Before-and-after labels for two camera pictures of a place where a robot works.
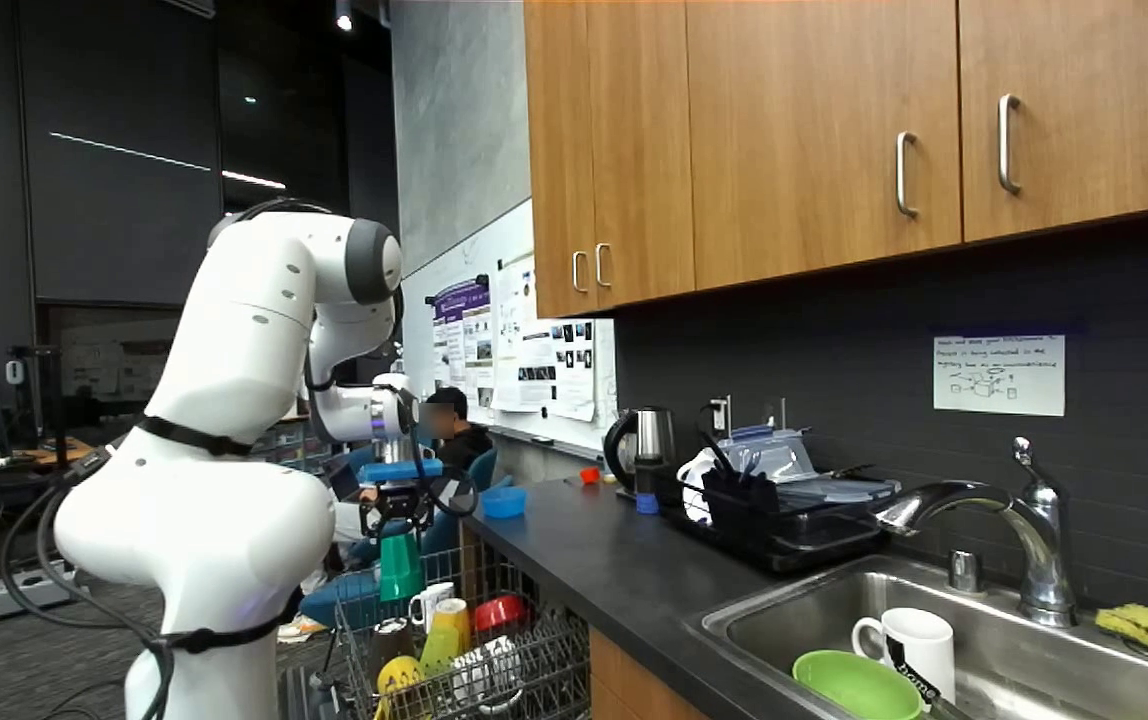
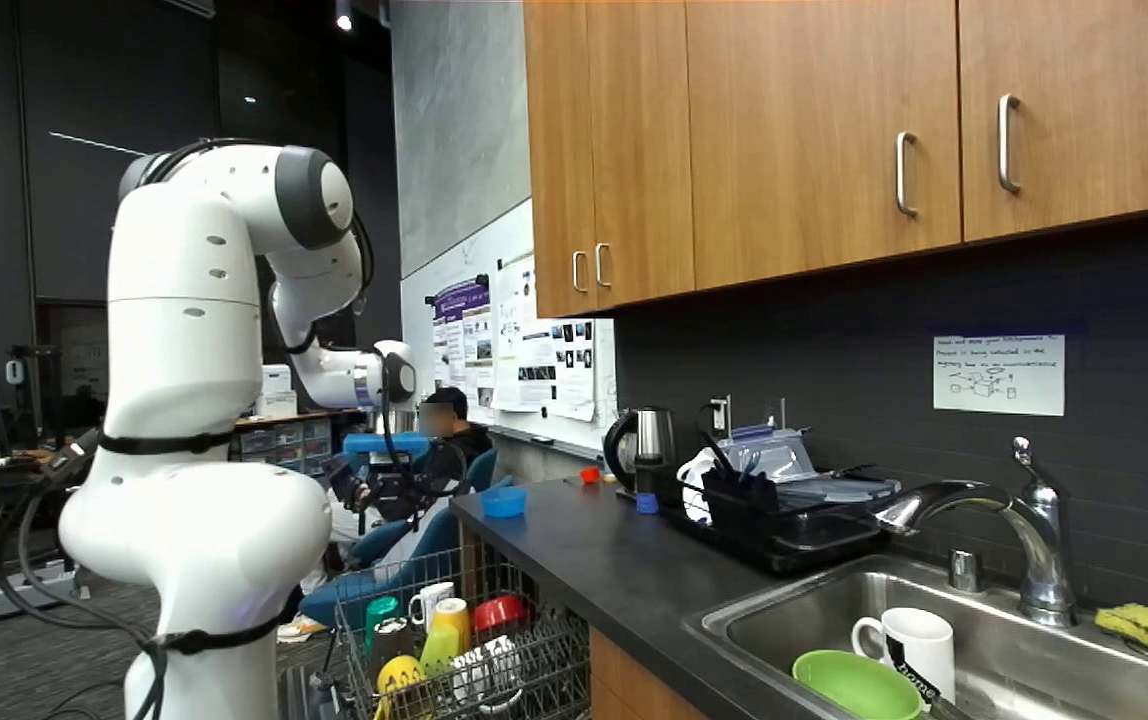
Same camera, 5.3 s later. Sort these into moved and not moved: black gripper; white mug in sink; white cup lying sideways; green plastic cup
Moved: green plastic cup
Not moved: black gripper; white mug in sink; white cup lying sideways
